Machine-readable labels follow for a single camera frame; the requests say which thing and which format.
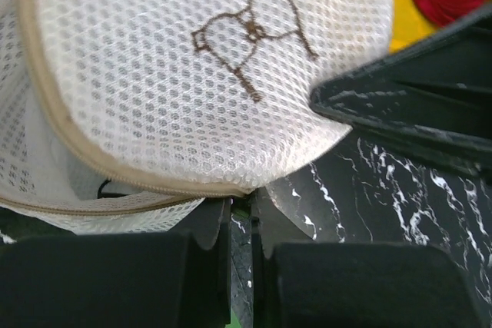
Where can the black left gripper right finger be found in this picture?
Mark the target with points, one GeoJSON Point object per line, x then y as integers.
{"type": "Point", "coordinates": [298, 282]}

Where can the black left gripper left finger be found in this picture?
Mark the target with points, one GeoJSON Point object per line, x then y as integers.
{"type": "Point", "coordinates": [177, 278]}

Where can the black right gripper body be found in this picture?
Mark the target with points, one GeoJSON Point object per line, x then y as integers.
{"type": "Point", "coordinates": [430, 101]}

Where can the black bra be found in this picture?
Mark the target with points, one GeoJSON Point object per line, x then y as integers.
{"type": "Point", "coordinates": [113, 189]}

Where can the white mesh laundry bag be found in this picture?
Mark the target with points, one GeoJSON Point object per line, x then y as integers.
{"type": "Point", "coordinates": [179, 99]}

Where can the yellow plastic tray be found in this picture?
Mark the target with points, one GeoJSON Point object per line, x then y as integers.
{"type": "Point", "coordinates": [413, 20]}

